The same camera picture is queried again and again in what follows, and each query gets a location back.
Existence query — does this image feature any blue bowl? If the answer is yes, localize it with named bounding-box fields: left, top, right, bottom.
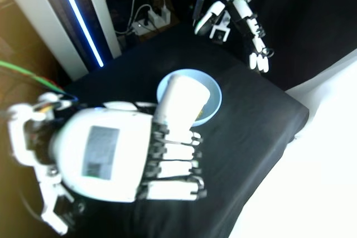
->
left=156, top=67, right=223, bottom=127

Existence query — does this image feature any yellow beads pile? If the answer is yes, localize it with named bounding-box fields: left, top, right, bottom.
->
left=195, top=104, right=210, bottom=120

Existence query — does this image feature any white power strip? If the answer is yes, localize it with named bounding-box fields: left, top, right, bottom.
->
left=132, top=5, right=172, bottom=35

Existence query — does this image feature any green cable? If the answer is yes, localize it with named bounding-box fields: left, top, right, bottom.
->
left=0, top=60, right=67, bottom=95

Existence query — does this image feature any black curtain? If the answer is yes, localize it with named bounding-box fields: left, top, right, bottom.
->
left=239, top=0, right=357, bottom=91

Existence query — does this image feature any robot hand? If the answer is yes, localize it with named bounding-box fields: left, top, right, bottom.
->
left=230, top=0, right=273, bottom=74
left=49, top=100, right=208, bottom=204

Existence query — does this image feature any white plastic cup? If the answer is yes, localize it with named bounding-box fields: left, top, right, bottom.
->
left=152, top=74, right=211, bottom=138

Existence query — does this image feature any white computer case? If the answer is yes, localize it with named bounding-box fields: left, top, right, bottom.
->
left=0, top=0, right=122, bottom=81

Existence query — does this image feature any black table cloth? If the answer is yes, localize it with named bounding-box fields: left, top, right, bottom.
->
left=60, top=20, right=310, bottom=238

